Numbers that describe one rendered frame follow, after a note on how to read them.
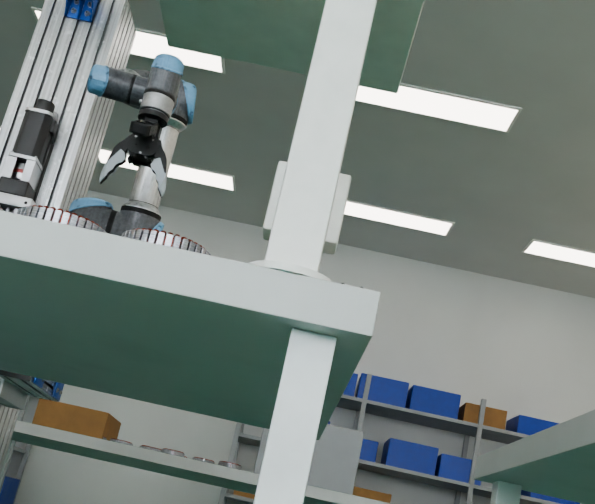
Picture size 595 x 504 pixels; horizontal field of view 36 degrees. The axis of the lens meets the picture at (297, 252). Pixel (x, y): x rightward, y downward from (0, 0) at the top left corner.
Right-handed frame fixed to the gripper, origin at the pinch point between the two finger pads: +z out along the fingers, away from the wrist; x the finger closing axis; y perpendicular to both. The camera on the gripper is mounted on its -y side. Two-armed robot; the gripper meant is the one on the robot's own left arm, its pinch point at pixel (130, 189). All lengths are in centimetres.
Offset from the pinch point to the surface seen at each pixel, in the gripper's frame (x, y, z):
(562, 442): -87, -54, 44
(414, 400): -160, 576, -72
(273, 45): -31, -73, -2
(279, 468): -44, -97, 60
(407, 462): -163, 576, -19
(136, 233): -22, -92, 38
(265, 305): -39, -101, 45
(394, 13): -47, -88, -2
